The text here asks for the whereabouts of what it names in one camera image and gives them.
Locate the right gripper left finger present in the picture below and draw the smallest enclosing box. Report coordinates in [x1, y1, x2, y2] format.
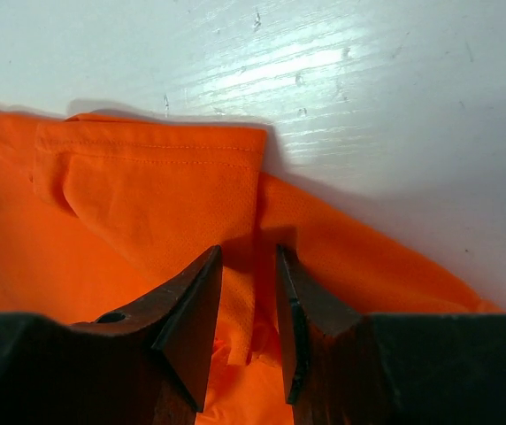
[73, 245, 222, 413]

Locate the orange polo t shirt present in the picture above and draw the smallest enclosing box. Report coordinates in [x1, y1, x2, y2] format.
[0, 112, 496, 424]

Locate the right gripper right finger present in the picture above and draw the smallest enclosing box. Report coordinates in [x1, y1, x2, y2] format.
[275, 245, 368, 404]

